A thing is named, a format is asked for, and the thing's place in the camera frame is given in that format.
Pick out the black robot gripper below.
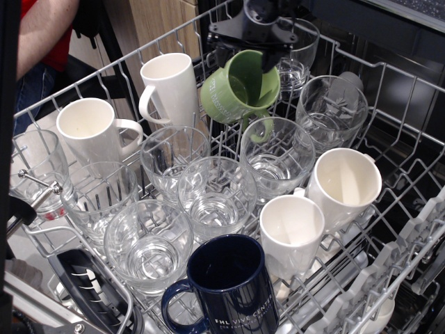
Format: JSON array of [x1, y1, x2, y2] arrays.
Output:
[[207, 1, 298, 73]]

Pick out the green ceramic mug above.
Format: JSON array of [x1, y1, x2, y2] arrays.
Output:
[[200, 49, 281, 143]]

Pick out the person forearm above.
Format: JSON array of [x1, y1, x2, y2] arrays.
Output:
[[16, 0, 79, 80]]

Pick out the tall white mug rear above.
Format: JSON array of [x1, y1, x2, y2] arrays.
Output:
[[138, 53, 199, 127]]

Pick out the white mug right tilted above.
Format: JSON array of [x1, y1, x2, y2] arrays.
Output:
[[293, 148, 382, 234]]

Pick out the white mug left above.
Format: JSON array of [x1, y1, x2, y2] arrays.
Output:
[[56, 97, 143, 166]]

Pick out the white mug front centre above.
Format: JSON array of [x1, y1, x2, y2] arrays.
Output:
[[259, 195, 325, 280]]

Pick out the navy blue printed mug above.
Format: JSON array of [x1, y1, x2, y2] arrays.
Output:
[[161, 234, 280, 333]]

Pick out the clear glass rear top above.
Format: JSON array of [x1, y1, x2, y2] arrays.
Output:
[[277, 19, 320, 98]]

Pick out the clear glass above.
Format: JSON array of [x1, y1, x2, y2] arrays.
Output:
[[296, 72, 368, 156], [239, 117, 316, 205], [277, 19, 320, 98], [10, 129, 72, 221], [104, 200, 193, 296], [140, 125, 211, 203], [177, 156, 258, 243]]

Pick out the clear glass right rear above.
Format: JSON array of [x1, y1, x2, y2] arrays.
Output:
[[296, 72, 368, 156]]

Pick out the clear glass centre right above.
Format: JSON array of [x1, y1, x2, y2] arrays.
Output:
[[239, 117, 316, 205]]

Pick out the clear glass centre left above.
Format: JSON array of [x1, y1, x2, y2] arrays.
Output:
[[140, 125, 211, 203]]

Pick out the clear glass centre front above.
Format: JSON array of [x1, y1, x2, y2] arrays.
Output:
[[177, 156, 258, 243]]

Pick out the red shirt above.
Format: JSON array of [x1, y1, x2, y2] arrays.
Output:
[[20, 1, 72, 72]]

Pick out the clear glass left ribbed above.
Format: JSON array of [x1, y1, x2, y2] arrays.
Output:
[[61, 161, 139, 253]]

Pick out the blue jeans leg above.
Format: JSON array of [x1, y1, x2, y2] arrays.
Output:
[[13, 63, 57, 136]]

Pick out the clear glass front left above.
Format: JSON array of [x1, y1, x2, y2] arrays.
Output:
[[104, 200, 193, 296]]

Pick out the clear glass far left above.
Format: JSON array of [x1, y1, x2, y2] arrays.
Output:
[[10, 129, 72, 221]]

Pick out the grey plastic cup shelf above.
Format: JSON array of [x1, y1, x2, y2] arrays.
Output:
[[306, 190, 444, 333]]

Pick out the black clamp with metal screw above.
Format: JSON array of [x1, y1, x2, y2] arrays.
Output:
[[6, 169, 63, 240]]

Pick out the grey wire dishwasher rack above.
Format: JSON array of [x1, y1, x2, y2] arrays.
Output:
[[4, 1, 444, 333]]

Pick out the black slotted rack handle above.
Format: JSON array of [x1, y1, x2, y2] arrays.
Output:
[[48, 248, 145, 333]]

